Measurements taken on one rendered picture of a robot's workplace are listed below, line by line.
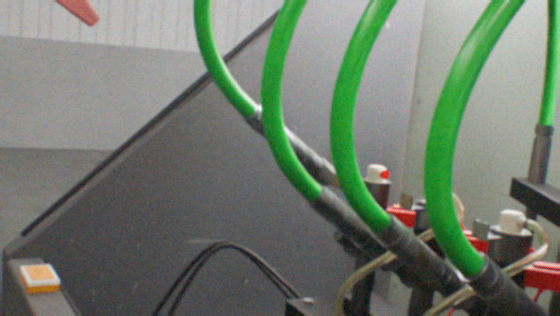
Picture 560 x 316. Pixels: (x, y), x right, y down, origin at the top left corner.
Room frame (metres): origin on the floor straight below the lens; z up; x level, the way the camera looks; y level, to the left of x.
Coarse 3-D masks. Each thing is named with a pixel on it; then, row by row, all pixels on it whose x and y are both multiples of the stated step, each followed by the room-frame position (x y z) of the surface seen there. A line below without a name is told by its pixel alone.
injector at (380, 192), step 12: (372, 192) 0.62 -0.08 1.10; (384, 192) 0.62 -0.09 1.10; (384, 204) 0.62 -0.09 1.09; (336, 240) 0.61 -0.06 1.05; (348, 240) 0.61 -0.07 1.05; (348, 252) 0.62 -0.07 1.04; (360, 252) 0.62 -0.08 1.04; (360, 264) 0.62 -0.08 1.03; (372, 276) 0.62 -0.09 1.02; (360, 288) 0.62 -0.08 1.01; (372, 288) 0.62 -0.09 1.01; (360, 300) 0.62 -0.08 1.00; (360, 312) 0.62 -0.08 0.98
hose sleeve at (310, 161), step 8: (256, 104) 0.57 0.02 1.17; (256, 112) 0.56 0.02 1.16; (248, 120) 0.56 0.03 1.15; (256, 120) 0.56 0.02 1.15; (256, 128) 0.57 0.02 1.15; (264, 136) 0.57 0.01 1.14; (288, 136) 0.58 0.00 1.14; (296, 144) 0.58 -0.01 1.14; (304, 144) 0.59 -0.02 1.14; (296, 152) 0.58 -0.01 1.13; (304, 152) 0.58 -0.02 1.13; (312, 152) 0.59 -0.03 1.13; (304, 160) 0.59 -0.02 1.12; (312, 160) 0.59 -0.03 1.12; (320, 160) 0.60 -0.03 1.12; (304, 168) 0.59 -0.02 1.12; (312, 168) 0.59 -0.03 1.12; (320, 168) 0.59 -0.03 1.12
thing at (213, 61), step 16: (208, 0) 0.54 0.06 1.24; (208, 16) 0.54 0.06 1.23; (208, 32) 0.54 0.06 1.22; (208, 48) 0.54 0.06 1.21; (208, 64) 0.55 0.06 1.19; (224, 64) 0.55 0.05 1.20; (224, 80) 0.55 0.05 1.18; (544, 80) 0.73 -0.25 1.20; (240, 96) 0.56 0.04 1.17; (544, 96) 0.72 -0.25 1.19; (240, 112) 0.56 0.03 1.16; (544, 112) 0.72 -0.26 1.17; (544, 128) 0.72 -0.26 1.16
